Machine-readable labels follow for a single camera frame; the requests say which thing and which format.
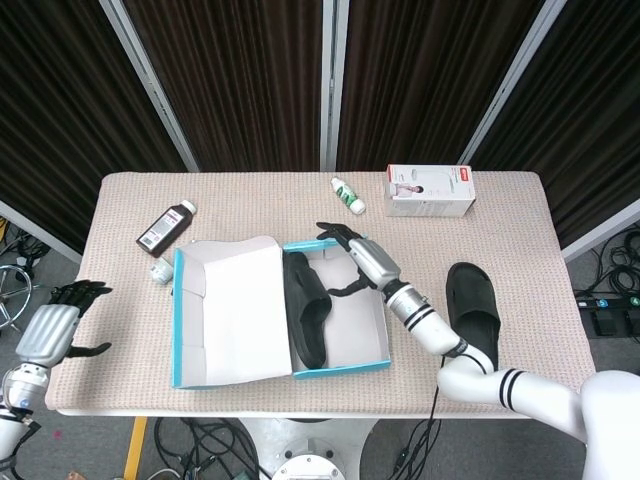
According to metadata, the beige carpeted table top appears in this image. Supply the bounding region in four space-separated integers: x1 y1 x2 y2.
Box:
44 171 604 416

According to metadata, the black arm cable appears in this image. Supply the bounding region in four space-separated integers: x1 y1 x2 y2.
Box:
389 349 489 480

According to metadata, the white carton with red print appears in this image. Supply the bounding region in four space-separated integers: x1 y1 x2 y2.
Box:
383 163 476 219

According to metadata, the black foot pedal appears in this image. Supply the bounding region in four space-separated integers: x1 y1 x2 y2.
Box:
591 310 620 337

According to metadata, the small white green bottle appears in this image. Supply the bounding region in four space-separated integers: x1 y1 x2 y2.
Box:
330 177 366 216

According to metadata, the chrome stool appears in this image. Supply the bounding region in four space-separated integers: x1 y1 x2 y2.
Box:
0 263 45 331

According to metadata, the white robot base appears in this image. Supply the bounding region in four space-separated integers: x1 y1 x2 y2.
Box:
239 417 381 480

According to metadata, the black slide sandal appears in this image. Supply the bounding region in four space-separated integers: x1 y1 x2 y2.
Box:
444 261 502 374
283 251 334 370

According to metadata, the small white jar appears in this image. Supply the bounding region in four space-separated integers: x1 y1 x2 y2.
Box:
148 256 176 287

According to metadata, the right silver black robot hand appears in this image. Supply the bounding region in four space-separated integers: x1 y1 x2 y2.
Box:
315 222 404 298

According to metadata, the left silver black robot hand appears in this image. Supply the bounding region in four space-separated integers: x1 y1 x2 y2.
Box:
14 280 114 369

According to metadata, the brown medicine bottle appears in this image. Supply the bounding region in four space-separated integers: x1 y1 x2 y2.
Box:
135 199 198 257

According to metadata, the light blue shoe box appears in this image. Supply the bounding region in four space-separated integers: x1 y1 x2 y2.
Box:
170 236 392 390

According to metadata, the aluminium partition post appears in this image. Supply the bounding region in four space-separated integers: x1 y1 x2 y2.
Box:
458 0 572 174
561 197 640 264
0 199 85 264
319 0 350 173
98 0 201 174

